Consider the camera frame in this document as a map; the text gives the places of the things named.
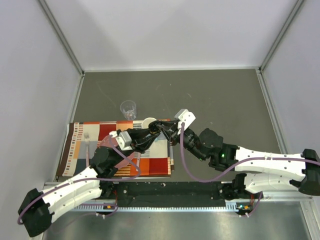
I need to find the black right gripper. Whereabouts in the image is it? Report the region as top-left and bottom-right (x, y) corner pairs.
(158, 120), (207, 162)

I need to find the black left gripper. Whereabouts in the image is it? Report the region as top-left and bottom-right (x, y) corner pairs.
(111, 126), (160, 166)

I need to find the black case with gold line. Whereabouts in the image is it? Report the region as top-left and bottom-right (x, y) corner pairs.
(148, 120), (161, 135)

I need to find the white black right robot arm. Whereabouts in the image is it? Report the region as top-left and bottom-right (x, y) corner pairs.
(149, 120), (320, 198)

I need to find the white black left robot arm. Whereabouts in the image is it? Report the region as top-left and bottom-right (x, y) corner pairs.
(17, 128), (160, 238)

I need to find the blue mug white inside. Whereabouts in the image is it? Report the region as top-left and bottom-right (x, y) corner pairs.
(141, 117), (157, 129)

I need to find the pink dotted plate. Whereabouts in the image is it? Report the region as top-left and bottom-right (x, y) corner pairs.
(97, 135), (134, 170)

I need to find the clear plastic cup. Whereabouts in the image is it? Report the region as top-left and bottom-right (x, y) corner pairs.
(120, 100), (137, 121)

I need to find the orange patchwork placemat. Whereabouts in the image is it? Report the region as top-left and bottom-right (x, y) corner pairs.
(56, 120), (174, 178)

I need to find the pink handled knife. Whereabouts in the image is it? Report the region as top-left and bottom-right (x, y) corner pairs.
(135, 152), (141, 172)

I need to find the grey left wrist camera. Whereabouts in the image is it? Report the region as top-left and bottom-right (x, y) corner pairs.
(109, 130), (133, 151)

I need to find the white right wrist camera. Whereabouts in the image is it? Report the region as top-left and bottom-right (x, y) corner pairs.
(174, 109), (196, 135)

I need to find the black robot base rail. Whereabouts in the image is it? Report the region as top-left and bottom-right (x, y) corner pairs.
(108, 181), (239, 207)

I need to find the pink handled fork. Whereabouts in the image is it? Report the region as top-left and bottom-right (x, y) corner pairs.
(84, 132), (90, 167)

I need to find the white slotted cable duct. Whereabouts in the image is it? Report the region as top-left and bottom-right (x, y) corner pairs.
(71, 201), (254, 213)

